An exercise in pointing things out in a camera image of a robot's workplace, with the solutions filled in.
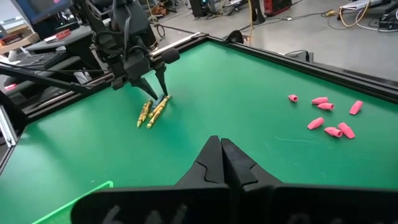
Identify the black computer tower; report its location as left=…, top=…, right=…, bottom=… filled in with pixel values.
left=189, top=0, right=215, bottom=18

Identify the wooden background workbench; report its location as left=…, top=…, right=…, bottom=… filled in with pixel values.
left=0, top=32, right=40, bottom=56

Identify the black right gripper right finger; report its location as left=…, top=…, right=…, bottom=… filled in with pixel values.
left=221, top=138, right=398, bottom=224

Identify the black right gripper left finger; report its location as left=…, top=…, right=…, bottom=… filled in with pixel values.
left=70, top=135, right=233, bottom=224

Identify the white power strip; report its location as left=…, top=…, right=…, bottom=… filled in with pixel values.
left=341, top=0, right=383, bottom=11

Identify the large monitor screen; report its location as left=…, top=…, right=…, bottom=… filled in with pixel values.
left=11, top=0, right=74, bottom=25

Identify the grey desk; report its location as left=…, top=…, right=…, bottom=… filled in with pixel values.
left=24, top=24, right=94, bottom=54

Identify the black table frame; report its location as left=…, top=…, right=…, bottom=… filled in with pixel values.
left=0, top=32, right=398, bottom=169

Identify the red toolbox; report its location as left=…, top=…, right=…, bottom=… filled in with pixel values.
left=263, top=0, right=293, bottom=17

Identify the yellow extension cable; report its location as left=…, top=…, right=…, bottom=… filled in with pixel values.
left=248, top=0, right=254, bottom=46

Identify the black pillar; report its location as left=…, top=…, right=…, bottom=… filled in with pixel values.
left=250, top=0, right=266, bottom=26

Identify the small red box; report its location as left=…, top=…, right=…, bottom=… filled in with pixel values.
left=43, top=29, right=72, bottom=43

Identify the white metal bracket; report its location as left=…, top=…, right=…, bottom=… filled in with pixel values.
left=0, top=105, right=17, bottom=147

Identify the black keyboard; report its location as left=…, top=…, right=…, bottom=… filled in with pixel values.
left=17, top=51, right=68, bottom=70

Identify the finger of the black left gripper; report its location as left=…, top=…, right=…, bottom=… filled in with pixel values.
left=154, top=62, right=169, bottom=96
left=129, top=77, right=159, bottom=101

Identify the yellow crayon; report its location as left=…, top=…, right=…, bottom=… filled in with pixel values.
left=136, top=104, right=147, bottom=128
left=146, top=105, right=164, bottom=130
left=148, top=95, right=172, bottom=118
left=141, top=99, right=154, bottom=123

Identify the green plastic basket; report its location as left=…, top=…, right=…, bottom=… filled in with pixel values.
left=30, top=180, right=114, bottom=224

